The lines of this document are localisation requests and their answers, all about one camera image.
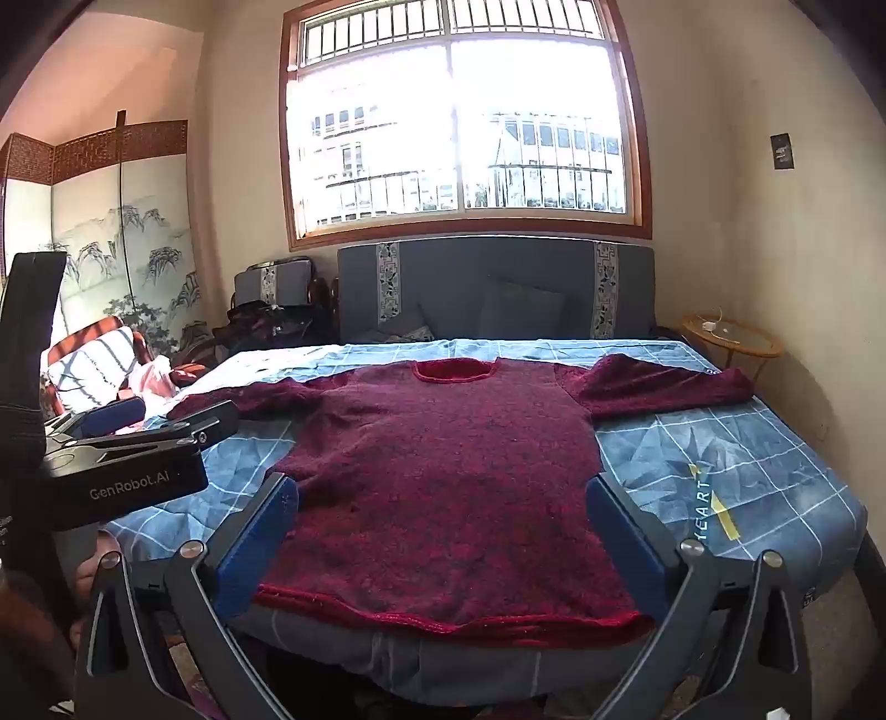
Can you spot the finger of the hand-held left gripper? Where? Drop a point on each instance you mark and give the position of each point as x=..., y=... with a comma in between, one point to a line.
x=207, y=422
x=114, y=415

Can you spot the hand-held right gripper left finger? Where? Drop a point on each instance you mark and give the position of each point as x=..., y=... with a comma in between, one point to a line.
x=255, y=534

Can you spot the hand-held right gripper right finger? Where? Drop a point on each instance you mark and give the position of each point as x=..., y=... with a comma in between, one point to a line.
x=624, y=534

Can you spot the dark red knit sweater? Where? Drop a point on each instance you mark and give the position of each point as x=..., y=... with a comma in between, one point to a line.
x=450, y=484

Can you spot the person's left hand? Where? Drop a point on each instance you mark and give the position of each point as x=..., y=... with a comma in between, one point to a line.
x=93, y=569

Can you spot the white striped cushion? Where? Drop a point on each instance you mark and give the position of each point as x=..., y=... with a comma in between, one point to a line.
x=90, y=374

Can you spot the pink cloth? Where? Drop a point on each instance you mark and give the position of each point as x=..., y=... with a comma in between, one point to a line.
x=152, y=384

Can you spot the pile of dark bags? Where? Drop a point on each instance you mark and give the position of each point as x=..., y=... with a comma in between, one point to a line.
x=270, y=332

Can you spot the bed with blue checked sheet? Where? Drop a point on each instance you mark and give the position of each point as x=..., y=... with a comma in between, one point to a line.
x=761, y=471

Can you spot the grey padded chair back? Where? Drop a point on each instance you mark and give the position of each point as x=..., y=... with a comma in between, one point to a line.
x=291, y=280

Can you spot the painted folding screen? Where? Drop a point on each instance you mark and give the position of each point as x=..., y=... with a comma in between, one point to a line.
x=152, y=242

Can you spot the thin black pole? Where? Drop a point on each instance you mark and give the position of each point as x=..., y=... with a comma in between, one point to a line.
x=123, y=208

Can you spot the round wooden side table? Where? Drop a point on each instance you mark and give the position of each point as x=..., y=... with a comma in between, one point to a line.
x=740, y=346

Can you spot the white charger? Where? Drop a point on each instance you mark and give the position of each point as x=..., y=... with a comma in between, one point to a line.
x=713, y=327

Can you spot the grey pillow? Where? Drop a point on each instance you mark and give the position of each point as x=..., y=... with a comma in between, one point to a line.
x=519, y=308

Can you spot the grey padded headboard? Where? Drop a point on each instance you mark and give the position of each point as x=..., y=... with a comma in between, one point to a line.
x=450, y=291

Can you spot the wooden framed window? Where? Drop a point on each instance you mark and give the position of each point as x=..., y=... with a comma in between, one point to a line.
x=457, y=124

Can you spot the dark wall plate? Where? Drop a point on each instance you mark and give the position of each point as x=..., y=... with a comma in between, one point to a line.
x=782, y=151

